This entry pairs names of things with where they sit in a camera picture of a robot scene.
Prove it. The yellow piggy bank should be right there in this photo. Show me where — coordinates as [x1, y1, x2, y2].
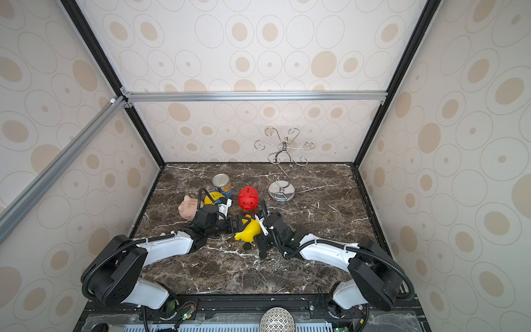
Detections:
[235, 214, 261, 243]
[203, 192, 225, 205]

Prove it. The red piggy bank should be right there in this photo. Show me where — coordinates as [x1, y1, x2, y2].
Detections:
[238, 186, 259, 211]

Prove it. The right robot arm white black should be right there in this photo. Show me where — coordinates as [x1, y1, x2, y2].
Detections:
[254, 210, 415, 316]

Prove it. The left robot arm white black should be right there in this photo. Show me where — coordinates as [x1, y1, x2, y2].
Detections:
[80, 205, 250, 311]

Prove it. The pink piggy bank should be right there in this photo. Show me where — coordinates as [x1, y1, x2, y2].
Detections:
[178, 195, 199, 221]

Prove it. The soup can blue label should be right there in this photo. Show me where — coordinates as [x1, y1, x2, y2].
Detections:
[212, 174, 232, 199]

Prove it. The chrome mug tree stand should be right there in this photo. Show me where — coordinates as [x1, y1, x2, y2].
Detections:
[254, 126, 316, 203]

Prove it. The perforated metal ball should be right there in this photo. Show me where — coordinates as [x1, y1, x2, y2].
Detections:
[259, 307, 296, 332]

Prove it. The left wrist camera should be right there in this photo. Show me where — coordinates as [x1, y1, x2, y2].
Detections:
[217, 197, 232, 219]

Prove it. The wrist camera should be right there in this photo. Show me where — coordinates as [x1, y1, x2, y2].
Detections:
[255, 214, 269, 237]
[217, 197, 232, 219]

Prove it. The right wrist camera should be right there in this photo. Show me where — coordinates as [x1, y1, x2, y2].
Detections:
[255, 214, 269, 237]

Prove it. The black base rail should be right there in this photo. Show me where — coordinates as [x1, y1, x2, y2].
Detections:
[74, 293, 431, 331]

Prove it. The horizontal aluminium frame bar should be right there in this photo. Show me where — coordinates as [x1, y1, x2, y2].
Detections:
[124, 90, 388, 102]

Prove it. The diagonal aluminium frame bar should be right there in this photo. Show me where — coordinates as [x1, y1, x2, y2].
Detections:
[1, 95, 125, 242]

